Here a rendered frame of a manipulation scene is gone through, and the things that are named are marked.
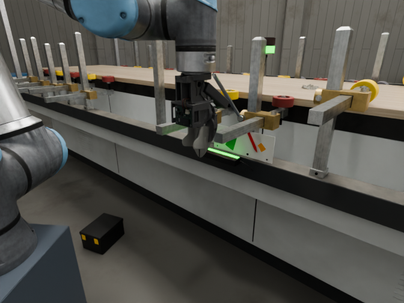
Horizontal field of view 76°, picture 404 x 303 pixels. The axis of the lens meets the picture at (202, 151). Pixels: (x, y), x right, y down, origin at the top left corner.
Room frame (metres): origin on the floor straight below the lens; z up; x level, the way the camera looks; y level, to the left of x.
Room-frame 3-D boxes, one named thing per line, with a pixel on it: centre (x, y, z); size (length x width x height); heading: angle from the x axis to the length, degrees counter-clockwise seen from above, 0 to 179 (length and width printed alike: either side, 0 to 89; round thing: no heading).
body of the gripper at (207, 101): (0.61, 0.02, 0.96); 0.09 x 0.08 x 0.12; 139
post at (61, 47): (1.88, 0.95, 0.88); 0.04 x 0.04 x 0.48; 49
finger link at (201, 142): (0.60, 0.00, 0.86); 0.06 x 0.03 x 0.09; 139
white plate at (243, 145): (0.91, -0.15, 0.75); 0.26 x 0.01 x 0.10; 49
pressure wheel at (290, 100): (1.00, -0.31, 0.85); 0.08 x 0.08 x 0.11
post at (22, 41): (2.37, 1.52, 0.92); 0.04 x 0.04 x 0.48; 49
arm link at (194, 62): (0.61, 0.01, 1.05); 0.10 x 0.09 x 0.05; 49
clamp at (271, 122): (0.90, -0.21, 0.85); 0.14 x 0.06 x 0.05; 49
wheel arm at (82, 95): (1.66, 0.77, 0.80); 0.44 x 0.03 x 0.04; 139
